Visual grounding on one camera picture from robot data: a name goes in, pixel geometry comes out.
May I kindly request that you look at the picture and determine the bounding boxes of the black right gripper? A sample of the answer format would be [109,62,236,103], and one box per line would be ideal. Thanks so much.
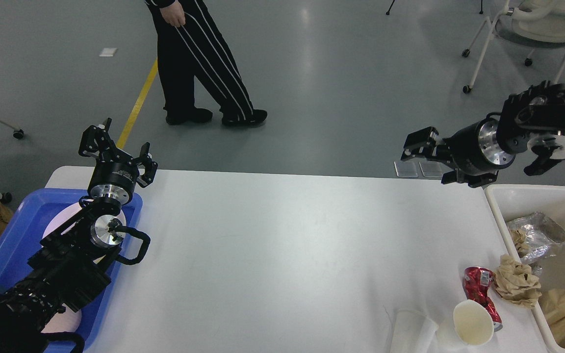
[400,118,515,188]

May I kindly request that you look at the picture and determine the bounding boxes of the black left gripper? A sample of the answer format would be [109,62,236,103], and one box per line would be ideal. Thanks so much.
[78,118,158,205]

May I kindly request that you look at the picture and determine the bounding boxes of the pink plate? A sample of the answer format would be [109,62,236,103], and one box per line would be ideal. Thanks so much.
[42,203,127,248]

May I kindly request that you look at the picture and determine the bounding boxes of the aluminium foil tray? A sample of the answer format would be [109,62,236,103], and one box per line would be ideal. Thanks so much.
[505,212,565,265]

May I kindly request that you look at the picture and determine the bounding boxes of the red can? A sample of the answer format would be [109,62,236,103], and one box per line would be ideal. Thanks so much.
[462,266,503,331]

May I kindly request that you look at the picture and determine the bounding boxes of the brown paper ball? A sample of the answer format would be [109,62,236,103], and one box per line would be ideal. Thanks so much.
[510,228,531,258]
[493,254,542,310]

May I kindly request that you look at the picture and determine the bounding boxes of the white paper cup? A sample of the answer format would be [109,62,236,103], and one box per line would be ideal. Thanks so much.
[436,300,495,351]

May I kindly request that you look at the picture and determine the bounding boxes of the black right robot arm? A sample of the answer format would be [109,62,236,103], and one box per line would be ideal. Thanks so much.
[400,80,565,188]

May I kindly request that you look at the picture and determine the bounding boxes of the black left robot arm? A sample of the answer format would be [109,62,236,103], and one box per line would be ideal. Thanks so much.
[0,118,158,353]

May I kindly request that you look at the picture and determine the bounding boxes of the right metal floor plate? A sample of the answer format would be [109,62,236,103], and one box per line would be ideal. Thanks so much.
[419,161,444,178]

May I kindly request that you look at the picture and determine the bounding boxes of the metal floor plate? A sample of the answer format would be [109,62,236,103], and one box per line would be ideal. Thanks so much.
[419,161,444,178]
[394,161,419,178]

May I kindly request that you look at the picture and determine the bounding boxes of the left metal floor plate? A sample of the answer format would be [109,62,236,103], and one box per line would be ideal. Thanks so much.
[394,161,419,178]

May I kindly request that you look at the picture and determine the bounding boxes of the white chair leg left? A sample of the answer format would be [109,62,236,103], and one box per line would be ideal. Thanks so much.
[0,119,25,139]

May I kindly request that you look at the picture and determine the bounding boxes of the white plastic bin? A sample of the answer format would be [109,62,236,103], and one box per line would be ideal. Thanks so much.
[485,184,565,353]

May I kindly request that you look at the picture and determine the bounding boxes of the walking person black trousers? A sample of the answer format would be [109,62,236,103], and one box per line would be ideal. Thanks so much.
[145,0,268,127]

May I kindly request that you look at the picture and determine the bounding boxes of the blue plastic tray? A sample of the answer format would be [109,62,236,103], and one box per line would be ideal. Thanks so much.
[0,188,121,353]

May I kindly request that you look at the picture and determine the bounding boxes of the white office chair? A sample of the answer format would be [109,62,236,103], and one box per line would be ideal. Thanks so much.
[461,0,565,94]

